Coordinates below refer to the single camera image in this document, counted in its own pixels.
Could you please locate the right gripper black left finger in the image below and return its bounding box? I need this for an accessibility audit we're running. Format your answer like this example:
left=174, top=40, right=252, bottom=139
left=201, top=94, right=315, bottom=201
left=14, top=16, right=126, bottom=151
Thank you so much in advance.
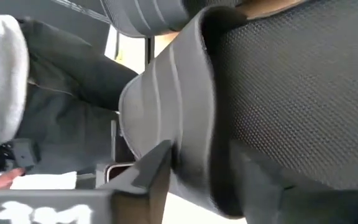
left=0, top=139, right=172, bottom=224

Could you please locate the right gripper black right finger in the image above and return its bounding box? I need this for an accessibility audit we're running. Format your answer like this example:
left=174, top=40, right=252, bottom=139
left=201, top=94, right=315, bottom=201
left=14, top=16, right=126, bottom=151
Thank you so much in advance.
left=230, top=141, right=358, bottom=224

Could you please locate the black handheld device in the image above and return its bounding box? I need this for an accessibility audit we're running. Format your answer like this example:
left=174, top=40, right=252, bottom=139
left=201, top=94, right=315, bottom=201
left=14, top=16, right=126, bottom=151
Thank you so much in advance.
left=0, top=138, right=42, bottom=184

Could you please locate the person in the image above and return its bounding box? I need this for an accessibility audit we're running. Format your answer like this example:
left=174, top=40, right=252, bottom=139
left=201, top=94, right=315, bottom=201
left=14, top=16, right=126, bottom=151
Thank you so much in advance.
left=0, top=14, right=139, bottom=177

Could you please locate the large dark grey slide sandal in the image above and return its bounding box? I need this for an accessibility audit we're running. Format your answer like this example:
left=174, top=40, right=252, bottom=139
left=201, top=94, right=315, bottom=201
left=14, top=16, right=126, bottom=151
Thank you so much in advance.
left=99, top=0, right=245, bottom=39

